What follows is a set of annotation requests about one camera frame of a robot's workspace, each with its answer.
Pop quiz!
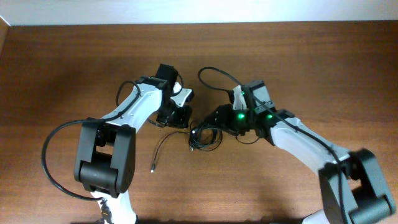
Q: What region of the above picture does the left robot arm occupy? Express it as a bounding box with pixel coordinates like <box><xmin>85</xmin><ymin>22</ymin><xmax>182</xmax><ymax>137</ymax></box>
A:
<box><xmin>74</xmin><ymin>64</ymin><xmax>193</xmax><ymax>223</ymax></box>

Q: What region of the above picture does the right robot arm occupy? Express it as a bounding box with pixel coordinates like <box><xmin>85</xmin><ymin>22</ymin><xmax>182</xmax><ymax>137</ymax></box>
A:
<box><xmin>205</xmin><ymin>80</ymin><xmax>397</xmax><ymax>224</ymax></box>

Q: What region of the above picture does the long black usb cable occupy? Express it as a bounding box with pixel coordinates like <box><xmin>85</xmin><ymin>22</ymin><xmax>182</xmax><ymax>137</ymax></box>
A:
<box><xmin>150</xmin><ymin>130</ymin><xmax>190</xmax><ymax>174</ymax></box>

